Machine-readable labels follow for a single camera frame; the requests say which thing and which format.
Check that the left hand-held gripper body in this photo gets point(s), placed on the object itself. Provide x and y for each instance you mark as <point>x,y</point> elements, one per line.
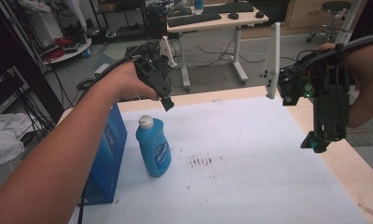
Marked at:
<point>152,73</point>

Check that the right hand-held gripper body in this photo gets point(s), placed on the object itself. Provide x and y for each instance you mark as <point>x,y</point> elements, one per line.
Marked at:
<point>330,102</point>

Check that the blue bottle with white cap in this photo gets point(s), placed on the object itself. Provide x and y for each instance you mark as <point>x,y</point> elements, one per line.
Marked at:
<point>153,149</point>

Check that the person's left hand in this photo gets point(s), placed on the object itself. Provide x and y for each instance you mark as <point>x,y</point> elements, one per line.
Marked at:
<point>127,81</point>

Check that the person's right hand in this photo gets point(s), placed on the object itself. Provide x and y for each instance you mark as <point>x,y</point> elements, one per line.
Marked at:
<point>366,84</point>

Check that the black computer tower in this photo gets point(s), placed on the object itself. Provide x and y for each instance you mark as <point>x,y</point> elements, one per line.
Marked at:
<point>156,21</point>

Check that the black keyboard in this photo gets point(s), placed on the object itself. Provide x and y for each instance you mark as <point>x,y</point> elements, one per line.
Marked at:
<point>228,7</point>
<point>194,19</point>

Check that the white foam mat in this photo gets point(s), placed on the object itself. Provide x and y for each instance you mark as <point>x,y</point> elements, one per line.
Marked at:
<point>237,161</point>

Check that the round white table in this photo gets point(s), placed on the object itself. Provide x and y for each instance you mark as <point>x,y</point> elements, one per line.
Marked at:
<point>79,51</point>

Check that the blue drink bottle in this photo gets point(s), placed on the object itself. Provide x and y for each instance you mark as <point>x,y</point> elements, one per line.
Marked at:
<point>198,4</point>

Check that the blue cardboard box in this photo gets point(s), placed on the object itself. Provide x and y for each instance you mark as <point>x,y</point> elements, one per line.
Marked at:
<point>108,161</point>

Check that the light wooden desk white legs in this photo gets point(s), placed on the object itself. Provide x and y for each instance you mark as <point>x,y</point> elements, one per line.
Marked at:
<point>218,23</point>

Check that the black round stool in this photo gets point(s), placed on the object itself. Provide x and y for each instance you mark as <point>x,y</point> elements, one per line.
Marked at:
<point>332,15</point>

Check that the wooden cabinet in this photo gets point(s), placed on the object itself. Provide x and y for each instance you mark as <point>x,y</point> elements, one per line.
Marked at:
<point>299,15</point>

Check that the black computer mouse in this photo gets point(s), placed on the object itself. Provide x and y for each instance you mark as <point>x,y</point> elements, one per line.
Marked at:
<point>233,15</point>
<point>259,14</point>

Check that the black curtain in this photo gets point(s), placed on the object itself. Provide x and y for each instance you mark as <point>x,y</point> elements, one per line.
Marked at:
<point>16,62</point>

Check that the white cloth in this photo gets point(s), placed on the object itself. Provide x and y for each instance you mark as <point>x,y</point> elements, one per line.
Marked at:
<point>4,137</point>

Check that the white stand post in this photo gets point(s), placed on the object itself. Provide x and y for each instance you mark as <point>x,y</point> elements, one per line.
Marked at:
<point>348,21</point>

